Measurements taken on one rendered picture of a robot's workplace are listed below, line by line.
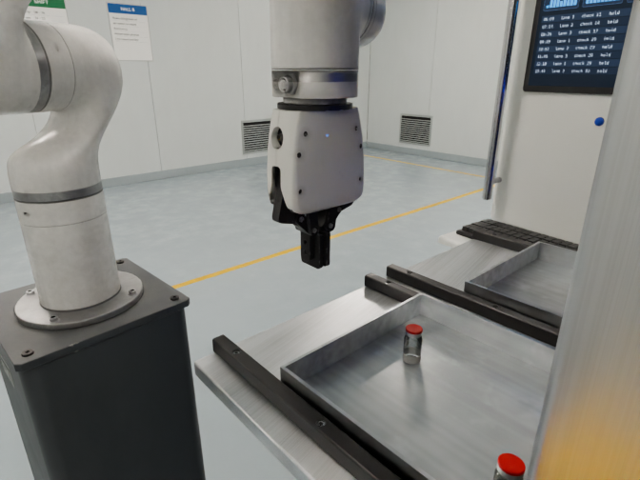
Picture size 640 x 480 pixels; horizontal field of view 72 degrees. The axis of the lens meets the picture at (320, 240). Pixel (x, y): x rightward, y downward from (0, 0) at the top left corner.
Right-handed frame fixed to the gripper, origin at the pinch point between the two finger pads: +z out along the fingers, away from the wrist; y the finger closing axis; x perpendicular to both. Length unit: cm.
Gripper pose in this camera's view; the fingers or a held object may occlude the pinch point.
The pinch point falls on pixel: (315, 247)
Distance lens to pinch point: 49.2
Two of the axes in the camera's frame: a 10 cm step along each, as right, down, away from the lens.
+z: 0.0, 9.3, 3.6
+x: -6.6, -2.7, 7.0
